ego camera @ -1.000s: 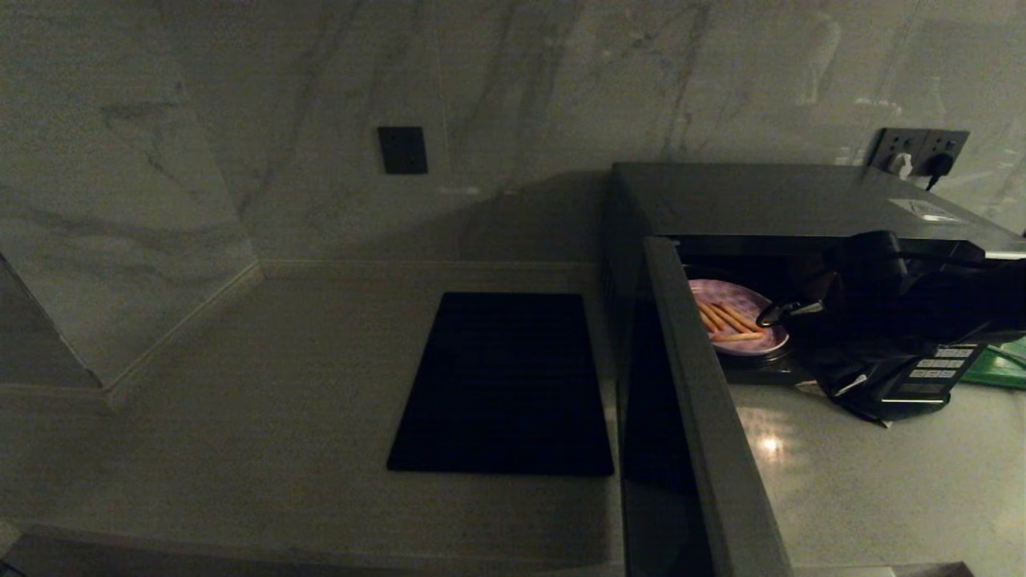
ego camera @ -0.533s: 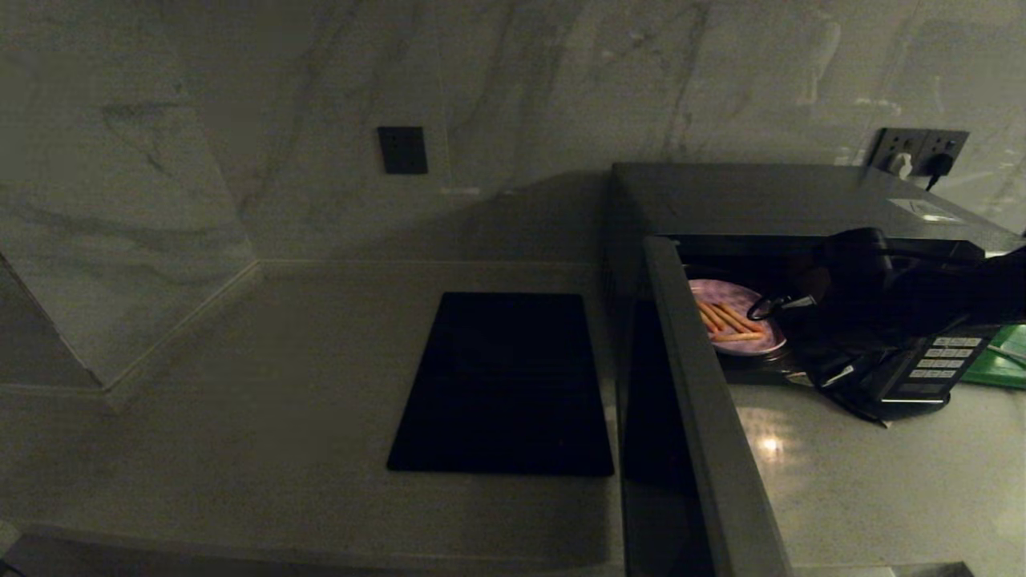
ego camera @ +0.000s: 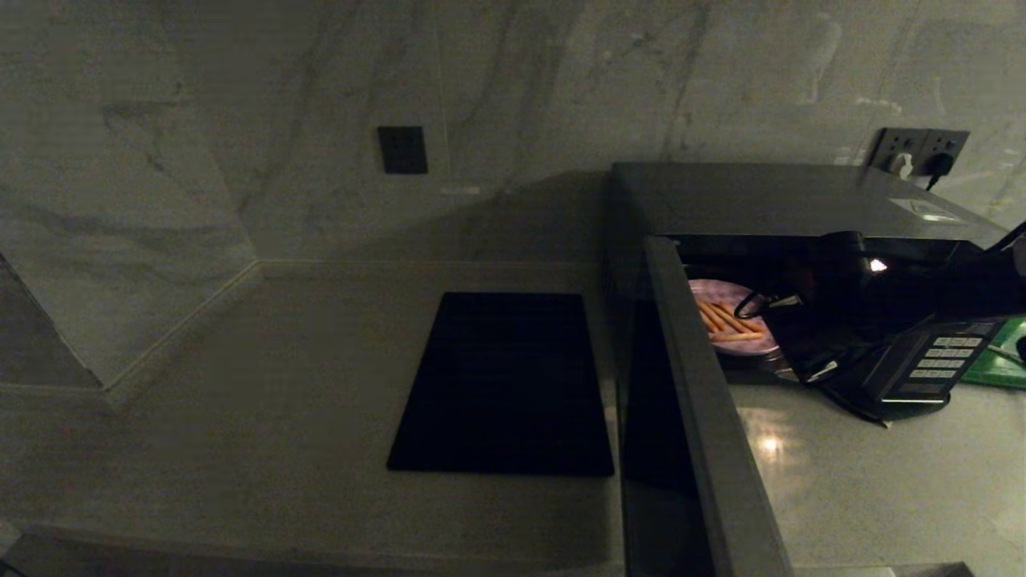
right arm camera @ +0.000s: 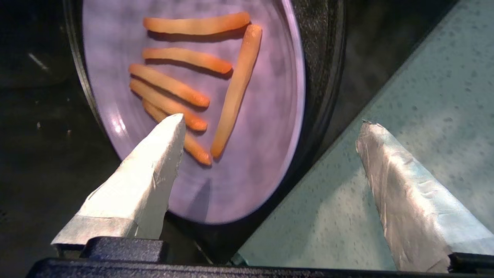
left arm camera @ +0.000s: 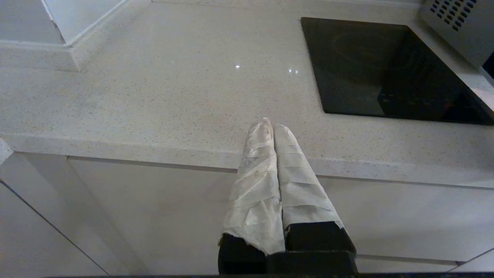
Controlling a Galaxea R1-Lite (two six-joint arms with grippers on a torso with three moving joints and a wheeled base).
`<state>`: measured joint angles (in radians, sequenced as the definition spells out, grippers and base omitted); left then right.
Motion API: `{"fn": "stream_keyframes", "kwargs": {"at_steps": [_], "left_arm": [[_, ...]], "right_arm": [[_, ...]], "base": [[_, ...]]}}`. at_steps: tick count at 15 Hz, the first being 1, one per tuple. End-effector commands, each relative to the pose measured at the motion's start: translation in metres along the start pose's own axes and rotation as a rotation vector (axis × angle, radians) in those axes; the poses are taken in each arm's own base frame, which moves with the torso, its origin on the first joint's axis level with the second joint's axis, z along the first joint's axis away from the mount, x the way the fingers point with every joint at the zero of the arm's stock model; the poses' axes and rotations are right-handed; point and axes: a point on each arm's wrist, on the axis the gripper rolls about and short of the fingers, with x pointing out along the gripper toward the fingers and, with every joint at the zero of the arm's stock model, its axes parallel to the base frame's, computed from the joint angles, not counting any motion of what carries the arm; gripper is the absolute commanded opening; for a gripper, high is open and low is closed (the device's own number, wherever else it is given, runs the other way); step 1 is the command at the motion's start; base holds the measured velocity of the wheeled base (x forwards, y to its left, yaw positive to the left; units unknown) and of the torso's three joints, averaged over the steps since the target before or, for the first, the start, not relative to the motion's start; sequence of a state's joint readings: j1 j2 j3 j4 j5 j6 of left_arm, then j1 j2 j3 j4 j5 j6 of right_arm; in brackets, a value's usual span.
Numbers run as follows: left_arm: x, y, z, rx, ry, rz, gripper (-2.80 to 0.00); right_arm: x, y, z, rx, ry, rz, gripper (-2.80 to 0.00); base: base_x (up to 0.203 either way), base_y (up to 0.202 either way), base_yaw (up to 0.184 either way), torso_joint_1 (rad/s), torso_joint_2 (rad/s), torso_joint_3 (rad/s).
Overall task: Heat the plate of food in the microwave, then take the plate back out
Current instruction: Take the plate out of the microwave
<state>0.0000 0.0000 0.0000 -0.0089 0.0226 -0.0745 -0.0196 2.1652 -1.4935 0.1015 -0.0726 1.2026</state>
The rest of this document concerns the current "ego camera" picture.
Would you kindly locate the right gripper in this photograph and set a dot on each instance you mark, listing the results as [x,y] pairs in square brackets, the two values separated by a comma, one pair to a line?
[834,328]

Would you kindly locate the purple plate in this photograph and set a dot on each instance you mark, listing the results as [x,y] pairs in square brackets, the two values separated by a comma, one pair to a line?
[705,292]

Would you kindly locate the microwave oven door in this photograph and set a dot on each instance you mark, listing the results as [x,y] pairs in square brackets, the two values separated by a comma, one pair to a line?
[705,449]

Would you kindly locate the silver microwave oven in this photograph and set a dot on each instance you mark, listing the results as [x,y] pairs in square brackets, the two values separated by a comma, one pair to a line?
[761,200]

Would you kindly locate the long orange french fry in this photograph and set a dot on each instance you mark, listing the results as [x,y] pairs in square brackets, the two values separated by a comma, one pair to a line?
[737,336]

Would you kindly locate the white power plug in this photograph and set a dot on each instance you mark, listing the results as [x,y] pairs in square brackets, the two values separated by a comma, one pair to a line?
[903,165]

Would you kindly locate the green cutting board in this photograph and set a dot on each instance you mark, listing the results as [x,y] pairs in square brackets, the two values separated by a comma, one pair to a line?
[1002,365]

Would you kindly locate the black power plug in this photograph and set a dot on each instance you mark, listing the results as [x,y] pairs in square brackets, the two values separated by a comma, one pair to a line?
[940,165]

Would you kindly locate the black induction cooktop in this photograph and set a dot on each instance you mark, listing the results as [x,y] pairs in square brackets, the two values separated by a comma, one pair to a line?
[505,385]

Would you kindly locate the grey wall outlet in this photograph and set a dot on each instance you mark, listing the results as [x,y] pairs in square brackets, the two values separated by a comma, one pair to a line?
[952,142]
[898,142]

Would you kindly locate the dark wall switch panel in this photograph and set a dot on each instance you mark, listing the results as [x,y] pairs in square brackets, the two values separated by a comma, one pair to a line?
[402,150]

